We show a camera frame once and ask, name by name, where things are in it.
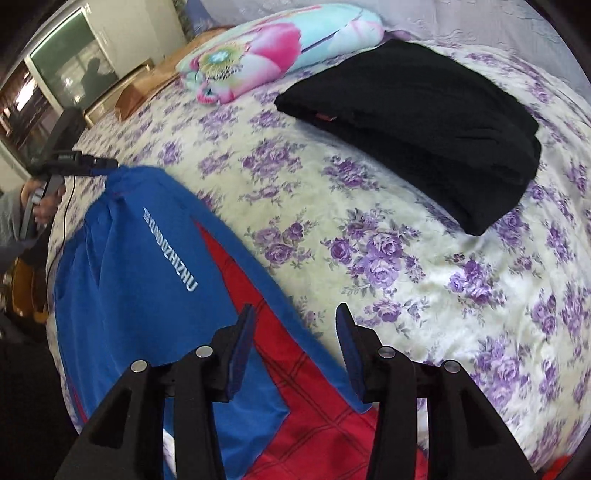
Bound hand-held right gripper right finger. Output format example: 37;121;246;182
336;303;539;480

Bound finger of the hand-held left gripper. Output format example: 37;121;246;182
90;158;120;177

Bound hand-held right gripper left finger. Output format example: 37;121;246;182
60;304;257;480

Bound blue and red pants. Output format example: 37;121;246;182
52;165;430;480

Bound person's left hand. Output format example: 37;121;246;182
21;178;68;228

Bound wooden headboard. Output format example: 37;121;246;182
85;28;227;126

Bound yellow brown wooden object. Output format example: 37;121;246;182
9;257;49;322

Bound purple floral bed sheet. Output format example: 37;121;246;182
44;39;591;476

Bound colourful floral quilt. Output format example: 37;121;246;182
175;4;385;106

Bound red and blue garment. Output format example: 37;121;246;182
538;455;572;480

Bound black folded garment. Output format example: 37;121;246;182
274;39;542;237

